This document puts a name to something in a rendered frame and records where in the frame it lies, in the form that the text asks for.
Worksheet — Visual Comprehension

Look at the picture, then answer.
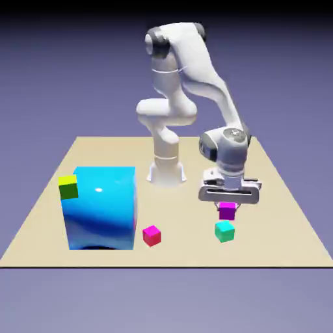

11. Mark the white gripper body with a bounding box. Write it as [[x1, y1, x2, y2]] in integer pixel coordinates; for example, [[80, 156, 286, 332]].
[[198, 185, 260, 204]]

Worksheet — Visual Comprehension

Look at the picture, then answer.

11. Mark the small purple cube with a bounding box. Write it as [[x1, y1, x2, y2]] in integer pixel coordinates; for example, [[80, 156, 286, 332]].
[[219, 202, 237, 221]]

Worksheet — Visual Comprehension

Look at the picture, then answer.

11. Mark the small teal cube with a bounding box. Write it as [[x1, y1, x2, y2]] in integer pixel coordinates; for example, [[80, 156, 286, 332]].
[[214, 220, 235, 244]]

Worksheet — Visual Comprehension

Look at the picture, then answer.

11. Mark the small pink cube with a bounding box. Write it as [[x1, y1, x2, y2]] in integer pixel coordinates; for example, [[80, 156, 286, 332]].
[[142, 224, 162, 247]]

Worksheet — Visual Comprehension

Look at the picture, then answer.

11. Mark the small yellow cube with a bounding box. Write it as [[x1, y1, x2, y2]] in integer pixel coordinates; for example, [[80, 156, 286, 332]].
[[58, 174, 79, 200]]

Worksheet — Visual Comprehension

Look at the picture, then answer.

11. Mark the large blue box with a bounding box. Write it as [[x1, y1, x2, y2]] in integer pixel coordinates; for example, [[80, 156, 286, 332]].
[[61, 166, 138, 251]]

